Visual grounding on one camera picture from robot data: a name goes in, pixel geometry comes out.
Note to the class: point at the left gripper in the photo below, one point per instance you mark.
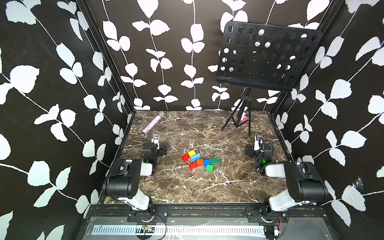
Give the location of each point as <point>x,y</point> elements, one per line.
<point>162,150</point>

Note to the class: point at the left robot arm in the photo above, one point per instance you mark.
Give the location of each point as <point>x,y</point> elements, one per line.
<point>123,179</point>

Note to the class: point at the dark green long lego brick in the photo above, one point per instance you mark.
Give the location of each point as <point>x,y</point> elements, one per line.
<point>215,161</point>

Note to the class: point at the white slotted cable duct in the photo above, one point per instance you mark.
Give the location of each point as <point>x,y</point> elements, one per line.
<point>161,230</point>

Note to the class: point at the bright green square lego brick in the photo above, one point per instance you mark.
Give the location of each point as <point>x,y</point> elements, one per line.
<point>209,168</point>

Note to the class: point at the orange-red square lego brick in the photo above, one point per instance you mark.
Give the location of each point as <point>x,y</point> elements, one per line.
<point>200,162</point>

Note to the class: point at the light blue long lego brick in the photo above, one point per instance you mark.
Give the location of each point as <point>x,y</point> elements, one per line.
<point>195,157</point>

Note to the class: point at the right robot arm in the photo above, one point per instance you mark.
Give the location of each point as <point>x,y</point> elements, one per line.
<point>304,183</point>

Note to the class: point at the blue square lego brick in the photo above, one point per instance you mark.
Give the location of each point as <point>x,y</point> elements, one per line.
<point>206,162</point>

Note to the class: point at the black mounting rail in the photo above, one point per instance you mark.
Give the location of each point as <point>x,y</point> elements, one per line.
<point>253,212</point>

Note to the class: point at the yellow lego brick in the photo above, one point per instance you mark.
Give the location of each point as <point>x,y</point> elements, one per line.
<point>192,153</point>

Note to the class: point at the purple glitter microphone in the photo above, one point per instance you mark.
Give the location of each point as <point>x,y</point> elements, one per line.
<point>153,122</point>

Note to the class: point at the black perforated music stand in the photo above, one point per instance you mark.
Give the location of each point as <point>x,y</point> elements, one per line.
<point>256,56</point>

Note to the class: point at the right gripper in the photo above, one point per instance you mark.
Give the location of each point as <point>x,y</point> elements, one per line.
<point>250,150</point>

